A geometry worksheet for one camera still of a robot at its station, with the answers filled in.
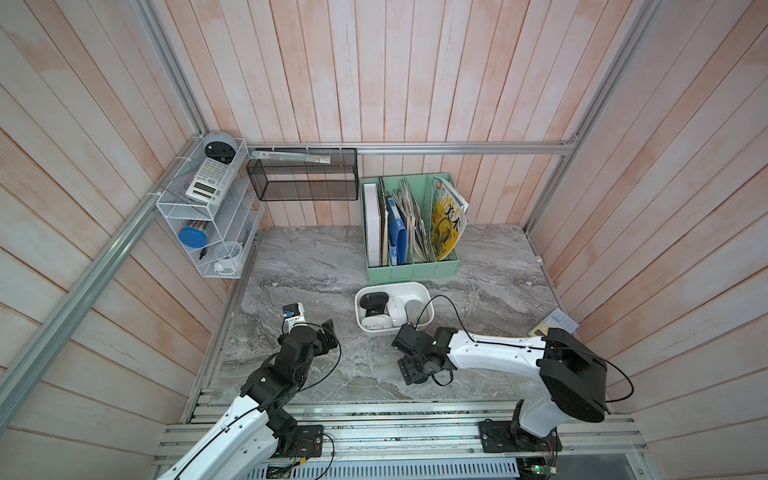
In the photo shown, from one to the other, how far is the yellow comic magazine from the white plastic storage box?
156 mm

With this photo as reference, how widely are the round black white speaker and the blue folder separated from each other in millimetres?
496

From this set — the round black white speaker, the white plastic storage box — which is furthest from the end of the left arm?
the round black white speaker

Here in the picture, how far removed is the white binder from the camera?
2.96 feet

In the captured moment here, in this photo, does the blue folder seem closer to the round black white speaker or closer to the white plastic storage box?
the white plastic storage box

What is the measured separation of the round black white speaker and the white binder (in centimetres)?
41

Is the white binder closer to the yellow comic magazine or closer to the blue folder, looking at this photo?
the blue folder

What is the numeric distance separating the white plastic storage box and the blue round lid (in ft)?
1.54

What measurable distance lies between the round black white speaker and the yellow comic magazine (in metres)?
0.66

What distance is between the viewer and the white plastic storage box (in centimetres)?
92
